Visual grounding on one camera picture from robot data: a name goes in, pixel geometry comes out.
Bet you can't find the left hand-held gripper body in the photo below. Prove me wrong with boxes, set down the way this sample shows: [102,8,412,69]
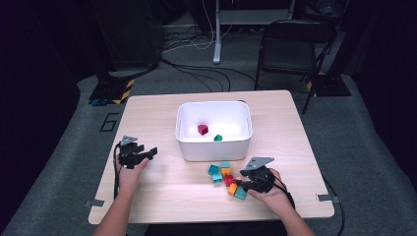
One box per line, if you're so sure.
[117,135,146,170]

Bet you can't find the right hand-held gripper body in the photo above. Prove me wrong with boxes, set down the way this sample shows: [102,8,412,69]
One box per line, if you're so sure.
[239,156,275,194]

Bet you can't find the pile of coloured toy blocks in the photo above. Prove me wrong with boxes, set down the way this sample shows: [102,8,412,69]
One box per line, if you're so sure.
[208,161,248,201]

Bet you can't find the white plastic storage bin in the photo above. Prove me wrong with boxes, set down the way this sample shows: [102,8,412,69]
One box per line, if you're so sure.
[174,100,254,162]

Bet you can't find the person's left hand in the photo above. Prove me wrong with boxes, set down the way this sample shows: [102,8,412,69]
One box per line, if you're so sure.
[115,157,150,197]

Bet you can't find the person's right hand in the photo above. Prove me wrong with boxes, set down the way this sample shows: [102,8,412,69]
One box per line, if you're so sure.
[247,167,293,218]

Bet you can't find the person's dark lap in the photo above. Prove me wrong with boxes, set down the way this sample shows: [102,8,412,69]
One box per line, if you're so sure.
[146,219,288,236]

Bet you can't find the black stand base striped edge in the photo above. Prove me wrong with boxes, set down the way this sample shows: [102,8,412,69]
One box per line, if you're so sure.
[89,72,136,106]

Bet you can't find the dark cabinet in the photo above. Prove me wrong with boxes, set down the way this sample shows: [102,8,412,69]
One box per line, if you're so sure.
[88,0,165,72]

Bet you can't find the black folding chair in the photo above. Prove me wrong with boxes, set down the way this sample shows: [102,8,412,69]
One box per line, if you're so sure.
[254,19,339,116]

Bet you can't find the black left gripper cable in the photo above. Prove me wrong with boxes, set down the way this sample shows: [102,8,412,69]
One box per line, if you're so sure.
[112,141,123,201]

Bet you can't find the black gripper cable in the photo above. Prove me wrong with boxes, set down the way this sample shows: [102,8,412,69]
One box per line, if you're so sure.
[112,141,123,201]
[259,175,346,236]

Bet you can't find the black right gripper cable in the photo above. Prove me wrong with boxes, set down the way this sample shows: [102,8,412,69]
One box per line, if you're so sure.
[259,175,346,236]

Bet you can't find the black floor cables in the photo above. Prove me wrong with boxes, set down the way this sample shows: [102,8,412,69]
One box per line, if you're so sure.
[159,58,261,92]

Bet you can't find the white floor cables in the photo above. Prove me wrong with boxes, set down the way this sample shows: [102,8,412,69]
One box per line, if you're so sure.
[161,0,234,54]

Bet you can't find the white desk frame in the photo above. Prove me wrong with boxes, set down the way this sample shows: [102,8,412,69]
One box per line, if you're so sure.
[211,0,296,65]

